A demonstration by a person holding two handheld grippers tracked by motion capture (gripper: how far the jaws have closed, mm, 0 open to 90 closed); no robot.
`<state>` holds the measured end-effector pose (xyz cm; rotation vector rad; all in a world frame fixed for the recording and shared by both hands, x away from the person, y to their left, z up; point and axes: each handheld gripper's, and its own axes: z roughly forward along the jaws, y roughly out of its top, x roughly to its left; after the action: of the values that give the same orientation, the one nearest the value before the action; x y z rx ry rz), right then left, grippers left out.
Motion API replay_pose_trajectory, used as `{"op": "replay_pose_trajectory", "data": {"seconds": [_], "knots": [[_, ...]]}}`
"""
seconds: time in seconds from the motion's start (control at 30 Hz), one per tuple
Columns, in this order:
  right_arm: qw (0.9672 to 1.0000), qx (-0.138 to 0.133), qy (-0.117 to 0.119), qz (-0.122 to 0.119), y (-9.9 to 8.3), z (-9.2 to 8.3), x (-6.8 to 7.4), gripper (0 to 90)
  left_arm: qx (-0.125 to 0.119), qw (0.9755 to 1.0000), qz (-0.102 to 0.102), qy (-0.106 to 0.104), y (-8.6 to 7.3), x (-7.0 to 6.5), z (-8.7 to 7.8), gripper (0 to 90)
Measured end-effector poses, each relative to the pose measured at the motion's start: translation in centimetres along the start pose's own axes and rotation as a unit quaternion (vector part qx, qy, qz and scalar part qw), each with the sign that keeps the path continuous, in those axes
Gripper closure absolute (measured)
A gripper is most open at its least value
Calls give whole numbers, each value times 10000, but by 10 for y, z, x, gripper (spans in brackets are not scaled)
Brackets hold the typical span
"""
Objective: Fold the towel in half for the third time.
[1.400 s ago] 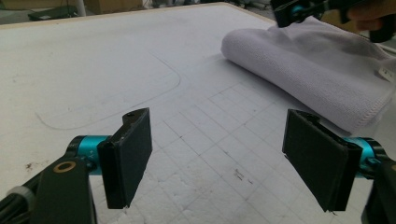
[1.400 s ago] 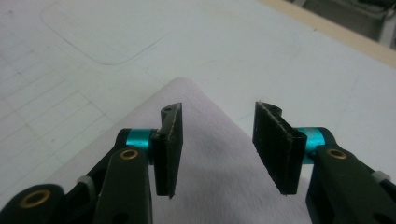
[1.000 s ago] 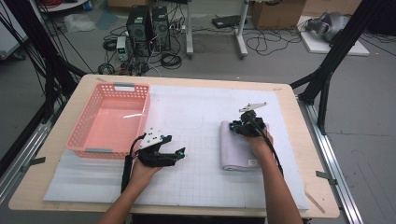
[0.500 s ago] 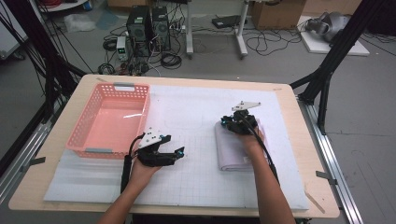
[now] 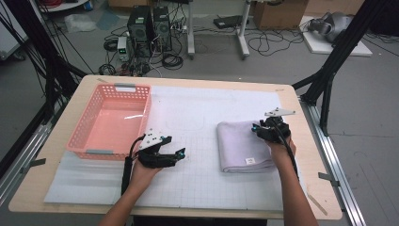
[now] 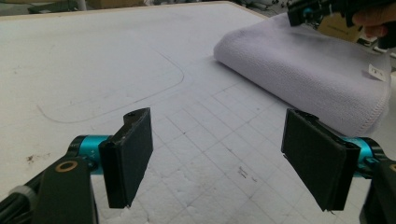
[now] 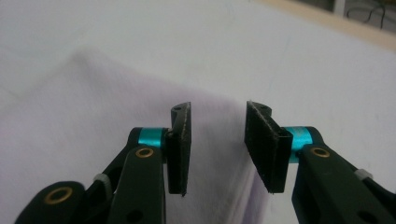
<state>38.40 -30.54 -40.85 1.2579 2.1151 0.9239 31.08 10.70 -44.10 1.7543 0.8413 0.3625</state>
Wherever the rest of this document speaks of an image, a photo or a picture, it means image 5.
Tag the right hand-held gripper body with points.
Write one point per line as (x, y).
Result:
(276, 130)

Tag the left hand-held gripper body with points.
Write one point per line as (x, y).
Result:
(153, 160)

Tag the lilac printed cloth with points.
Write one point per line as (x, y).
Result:
(238, 144)

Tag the pink plastic basket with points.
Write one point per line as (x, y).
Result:
(106, 132)

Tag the person's left hand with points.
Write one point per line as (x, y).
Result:
(141, 179)

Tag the person's right hand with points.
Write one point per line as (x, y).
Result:
(282, 155)

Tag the white grid mat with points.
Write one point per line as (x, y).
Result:
(188, 106)

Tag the beige tape strip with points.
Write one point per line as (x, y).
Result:
(317, 204)

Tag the white floor board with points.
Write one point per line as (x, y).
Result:
(320, 45)

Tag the white bench power supply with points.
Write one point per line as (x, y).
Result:
(122, 48)

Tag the black flat device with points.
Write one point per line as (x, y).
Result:
(229, 21)

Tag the black computer tower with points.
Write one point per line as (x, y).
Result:
(138, 28)
(161, 28)

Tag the brown cardboard box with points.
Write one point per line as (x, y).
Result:
(279, 14)

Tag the grey rounded machine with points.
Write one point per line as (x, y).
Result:
(335, 25)

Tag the clear plastic bag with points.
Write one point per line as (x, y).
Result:
(78, 23)

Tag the aluminium rail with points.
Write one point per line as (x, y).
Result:
(332, 157)
(19, 166)

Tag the grey metal bracket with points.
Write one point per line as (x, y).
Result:
(327, 177)
(37, 162)

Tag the white metal desk frame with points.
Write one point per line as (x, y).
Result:
(190, 31)

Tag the black metal frame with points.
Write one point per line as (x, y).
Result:
(40, 40)
(345, 40)

